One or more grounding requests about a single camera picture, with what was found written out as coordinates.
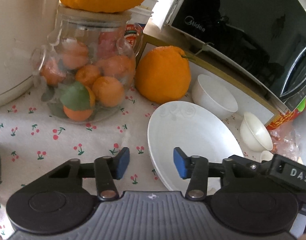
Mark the cherry print tablecloth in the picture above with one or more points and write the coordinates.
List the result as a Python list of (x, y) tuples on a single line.
[(33, 142)]

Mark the cream air fryer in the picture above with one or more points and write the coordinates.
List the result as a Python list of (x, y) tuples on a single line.
[(24, 26)]

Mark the large orange on table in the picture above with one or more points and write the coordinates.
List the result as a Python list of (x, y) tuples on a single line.
[(163, 74)]

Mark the red gift box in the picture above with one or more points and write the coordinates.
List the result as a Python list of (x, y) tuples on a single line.
[(280, 119)]

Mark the cream bowl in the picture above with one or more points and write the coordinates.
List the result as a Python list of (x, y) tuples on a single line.
[(266, 156), (254, 134)]

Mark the black microwave oven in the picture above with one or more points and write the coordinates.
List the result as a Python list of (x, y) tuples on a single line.
[(264, 39)]

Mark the white bowl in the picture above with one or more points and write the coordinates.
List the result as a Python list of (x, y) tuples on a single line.
[(213, 96)]

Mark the stack of paper cups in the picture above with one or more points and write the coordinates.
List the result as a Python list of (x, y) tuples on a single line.
[(140, 15)]

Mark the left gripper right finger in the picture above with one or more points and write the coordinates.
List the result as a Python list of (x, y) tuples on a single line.
[(198, 169)]

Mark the glass jar of tangerines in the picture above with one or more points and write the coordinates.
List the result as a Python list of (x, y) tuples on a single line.
[(87, 65)]

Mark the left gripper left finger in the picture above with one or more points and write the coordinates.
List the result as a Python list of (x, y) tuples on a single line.
[(105, 170)]

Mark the bag of small oranges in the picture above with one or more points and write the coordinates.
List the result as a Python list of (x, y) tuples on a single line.
[(286, 140)]

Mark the white gold trimmed cabinet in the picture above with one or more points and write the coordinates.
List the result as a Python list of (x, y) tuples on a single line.
[(250, 96)]

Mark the white deep plate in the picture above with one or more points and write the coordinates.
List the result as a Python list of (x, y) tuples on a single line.
[(192, 128)]

